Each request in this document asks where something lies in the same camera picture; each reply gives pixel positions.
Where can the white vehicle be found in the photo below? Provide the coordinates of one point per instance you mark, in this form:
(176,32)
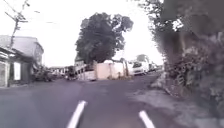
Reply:
(138,68)

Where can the large dark tree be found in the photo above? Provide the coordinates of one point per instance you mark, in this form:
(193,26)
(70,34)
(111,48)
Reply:
(100,36)

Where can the grey asphalt road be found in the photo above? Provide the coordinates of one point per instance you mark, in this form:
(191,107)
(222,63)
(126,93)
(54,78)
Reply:
(100,100)

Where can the robot's own part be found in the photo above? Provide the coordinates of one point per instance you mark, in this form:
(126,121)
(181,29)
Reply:
(146,119)
(76,115)

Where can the concrete pavement with kerb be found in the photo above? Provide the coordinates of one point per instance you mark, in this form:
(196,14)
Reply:
(173,103)

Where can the bushes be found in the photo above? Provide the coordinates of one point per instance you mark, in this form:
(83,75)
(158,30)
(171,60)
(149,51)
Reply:
(193,50)

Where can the grey building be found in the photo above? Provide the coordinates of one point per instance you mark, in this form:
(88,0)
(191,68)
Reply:
(28,50)

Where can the utility pole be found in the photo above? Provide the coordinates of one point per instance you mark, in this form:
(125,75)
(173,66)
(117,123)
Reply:
(14,30)

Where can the pale wall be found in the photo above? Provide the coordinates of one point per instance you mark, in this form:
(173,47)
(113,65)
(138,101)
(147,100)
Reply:
(106,70)

